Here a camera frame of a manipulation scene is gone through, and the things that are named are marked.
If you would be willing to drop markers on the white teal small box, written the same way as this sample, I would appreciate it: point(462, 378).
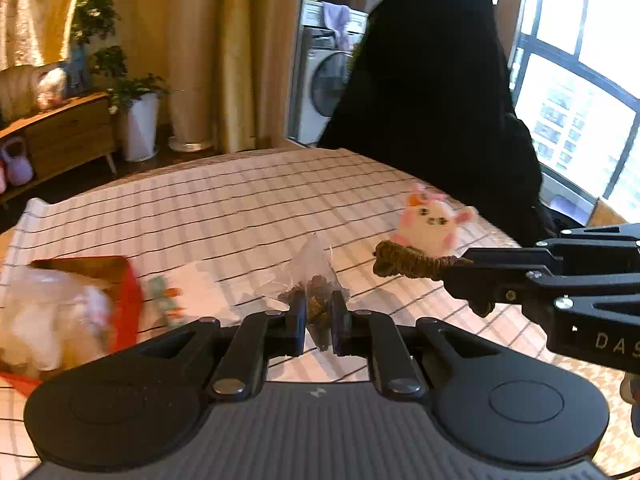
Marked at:
point(189, 292)

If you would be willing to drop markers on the white pink plush toy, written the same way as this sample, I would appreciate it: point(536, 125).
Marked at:
point(429, 225)

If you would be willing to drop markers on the white grid tablecloth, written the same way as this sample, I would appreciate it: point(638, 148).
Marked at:
point(489, 412)

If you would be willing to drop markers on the white lace hanging cloth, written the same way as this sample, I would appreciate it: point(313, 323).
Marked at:
point(35, 32)

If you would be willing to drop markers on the beige gold curtain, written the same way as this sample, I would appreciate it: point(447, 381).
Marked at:
point(228, 63)

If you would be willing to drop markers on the triangular tea bag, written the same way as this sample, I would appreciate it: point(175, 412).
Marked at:
point(310, 271)

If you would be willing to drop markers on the red storage box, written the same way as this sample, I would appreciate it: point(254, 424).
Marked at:
point(125, 292)

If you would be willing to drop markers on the wooden sideboard cabinet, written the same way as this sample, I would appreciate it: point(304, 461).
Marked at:
point(79, 131)

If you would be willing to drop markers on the clear crinkled plastic bag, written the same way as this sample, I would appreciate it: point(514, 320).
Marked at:
point(53, 321)

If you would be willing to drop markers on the white pot green plant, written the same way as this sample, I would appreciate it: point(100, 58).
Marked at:
point(134, 102)

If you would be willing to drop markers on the person in black clothing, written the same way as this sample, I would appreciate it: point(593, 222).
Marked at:
point(429, 95)

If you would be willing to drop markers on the white washing machine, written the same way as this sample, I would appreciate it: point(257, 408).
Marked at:
point(321, 70)

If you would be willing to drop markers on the pale plush on cabinet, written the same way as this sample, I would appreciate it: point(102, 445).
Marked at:
point(50, 91)

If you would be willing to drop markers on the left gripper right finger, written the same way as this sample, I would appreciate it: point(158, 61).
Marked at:
point(375, 337)

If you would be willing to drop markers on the purple kettlebell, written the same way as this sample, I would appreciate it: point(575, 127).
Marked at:
point(18, 168)

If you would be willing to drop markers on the blue box on cabinet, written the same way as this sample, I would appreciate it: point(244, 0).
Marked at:
point(77, 75)

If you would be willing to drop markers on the gold patterned chair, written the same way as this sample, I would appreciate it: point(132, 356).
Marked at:
point(604, 215)

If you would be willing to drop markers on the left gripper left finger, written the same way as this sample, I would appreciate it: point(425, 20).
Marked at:
point(262, 336)

